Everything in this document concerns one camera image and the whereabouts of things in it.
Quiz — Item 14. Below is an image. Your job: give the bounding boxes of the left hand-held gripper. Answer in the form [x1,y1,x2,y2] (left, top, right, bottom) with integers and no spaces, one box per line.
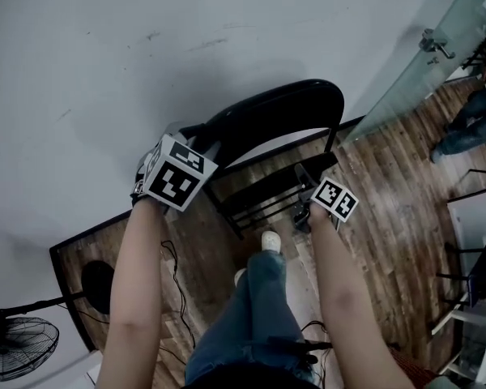
[130,119,223,213]

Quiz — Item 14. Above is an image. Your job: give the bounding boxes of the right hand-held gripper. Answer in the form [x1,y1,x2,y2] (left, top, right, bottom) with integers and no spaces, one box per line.
[292,163,360,233]

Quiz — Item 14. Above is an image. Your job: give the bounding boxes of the black folding chair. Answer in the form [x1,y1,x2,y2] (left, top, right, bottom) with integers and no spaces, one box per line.
[177,78,345,241]

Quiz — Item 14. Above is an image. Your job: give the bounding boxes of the person's right forearm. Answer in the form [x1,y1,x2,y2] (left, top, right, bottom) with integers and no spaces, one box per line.
[307,203,416,389]

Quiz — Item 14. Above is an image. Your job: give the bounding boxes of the person's left forearm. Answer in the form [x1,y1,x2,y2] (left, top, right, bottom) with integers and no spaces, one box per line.
[96,195,175,389]

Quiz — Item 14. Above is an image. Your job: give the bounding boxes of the person's right white shoe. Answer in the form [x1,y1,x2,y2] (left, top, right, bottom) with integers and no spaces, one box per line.
[261,230,284,253]

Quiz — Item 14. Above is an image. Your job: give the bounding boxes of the blue jeans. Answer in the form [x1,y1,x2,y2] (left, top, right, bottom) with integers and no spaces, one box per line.
[185,249,321,388]

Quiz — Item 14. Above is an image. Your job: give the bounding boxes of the frosted glass door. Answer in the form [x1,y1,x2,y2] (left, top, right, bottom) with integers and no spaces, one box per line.
[342,0,486,147]

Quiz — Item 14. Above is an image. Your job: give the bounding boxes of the black bar device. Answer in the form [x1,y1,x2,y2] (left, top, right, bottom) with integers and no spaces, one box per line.
[266,336,333,364]

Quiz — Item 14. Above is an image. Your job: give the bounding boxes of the black standing fan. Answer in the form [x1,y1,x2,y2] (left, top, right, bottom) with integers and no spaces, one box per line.
[0,259,117,383]

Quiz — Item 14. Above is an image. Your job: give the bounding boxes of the white table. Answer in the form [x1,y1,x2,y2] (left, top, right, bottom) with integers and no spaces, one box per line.
[447,184,486,259]

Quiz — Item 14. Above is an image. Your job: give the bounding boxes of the black shirt with pink print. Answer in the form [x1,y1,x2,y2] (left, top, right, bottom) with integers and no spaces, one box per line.
[184,365,321,389]

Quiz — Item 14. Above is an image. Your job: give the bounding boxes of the red patterned cloth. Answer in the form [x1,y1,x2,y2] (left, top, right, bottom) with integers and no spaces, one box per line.
[388,346,435,385]

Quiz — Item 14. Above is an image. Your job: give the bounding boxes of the thin black cable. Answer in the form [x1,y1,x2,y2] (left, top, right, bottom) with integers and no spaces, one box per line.
[160,240,196,348]

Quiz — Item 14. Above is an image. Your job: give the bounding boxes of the metal door handle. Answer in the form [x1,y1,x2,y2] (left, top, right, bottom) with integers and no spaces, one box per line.
[419,28,455,65]

